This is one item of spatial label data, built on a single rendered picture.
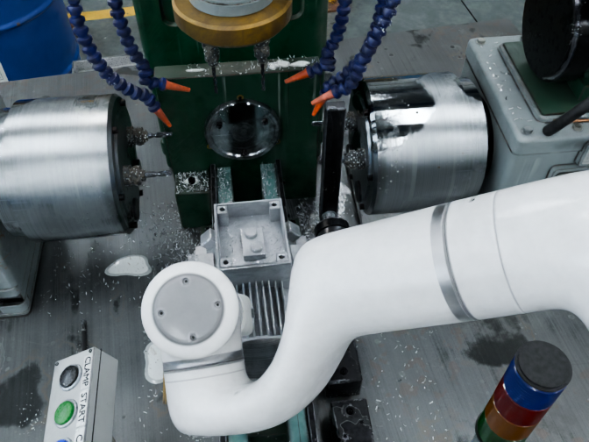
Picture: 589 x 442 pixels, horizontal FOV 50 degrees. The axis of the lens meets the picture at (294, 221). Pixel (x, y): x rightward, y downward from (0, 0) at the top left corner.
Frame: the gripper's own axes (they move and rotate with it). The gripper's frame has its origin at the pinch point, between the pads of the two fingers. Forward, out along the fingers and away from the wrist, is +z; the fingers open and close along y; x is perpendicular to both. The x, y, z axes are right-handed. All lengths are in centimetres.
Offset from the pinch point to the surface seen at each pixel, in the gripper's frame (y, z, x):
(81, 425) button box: -16.9, -4.1, -11.7
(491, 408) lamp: 33.0, -8.5, -14.1
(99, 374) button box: -15.5, 0.3, -5.9
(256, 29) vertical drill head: 8.9, -3.1, 39.7
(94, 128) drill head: -17.7, 11.8, 31.9
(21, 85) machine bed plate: -51, 74, 67
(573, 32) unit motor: 55, -3, 36
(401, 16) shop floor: 95, 217, 155
